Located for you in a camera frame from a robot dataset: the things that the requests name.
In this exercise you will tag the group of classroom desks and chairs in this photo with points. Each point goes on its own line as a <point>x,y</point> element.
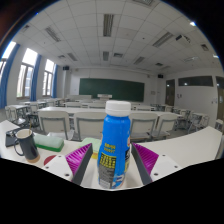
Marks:
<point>55,123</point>

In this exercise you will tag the group of ceiling lights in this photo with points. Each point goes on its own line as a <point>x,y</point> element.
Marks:
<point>107,25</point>

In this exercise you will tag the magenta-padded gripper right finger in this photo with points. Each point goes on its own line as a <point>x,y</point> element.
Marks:
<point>146,159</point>

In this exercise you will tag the blue drink bottle white cap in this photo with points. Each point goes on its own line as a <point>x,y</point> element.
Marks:
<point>115,140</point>

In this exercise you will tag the dark classroom door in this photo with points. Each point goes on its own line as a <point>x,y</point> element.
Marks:
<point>170,92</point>

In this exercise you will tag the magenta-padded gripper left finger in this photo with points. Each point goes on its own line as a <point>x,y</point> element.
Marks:
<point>78,160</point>

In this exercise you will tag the dark transom window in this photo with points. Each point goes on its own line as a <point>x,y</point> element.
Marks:
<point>195,81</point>

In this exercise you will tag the green chalkboard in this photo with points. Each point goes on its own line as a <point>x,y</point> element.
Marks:
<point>113,89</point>

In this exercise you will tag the brown wooden door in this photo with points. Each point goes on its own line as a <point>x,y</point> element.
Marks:
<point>220,103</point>

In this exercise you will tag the blue curtain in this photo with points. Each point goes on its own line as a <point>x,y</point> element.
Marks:
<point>55,81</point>
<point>8,76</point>
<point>35,80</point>

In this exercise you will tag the classroom window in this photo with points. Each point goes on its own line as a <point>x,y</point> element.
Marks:
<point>48,78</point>
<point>26,73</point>
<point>8,51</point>

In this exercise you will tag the black wall speaker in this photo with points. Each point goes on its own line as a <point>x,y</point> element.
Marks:
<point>66,68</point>
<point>160,76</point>

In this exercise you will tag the dark mug with cork base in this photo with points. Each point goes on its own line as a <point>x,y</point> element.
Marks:
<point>28,146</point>

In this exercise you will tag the green and white sponge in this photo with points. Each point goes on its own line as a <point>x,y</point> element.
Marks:
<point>48,141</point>

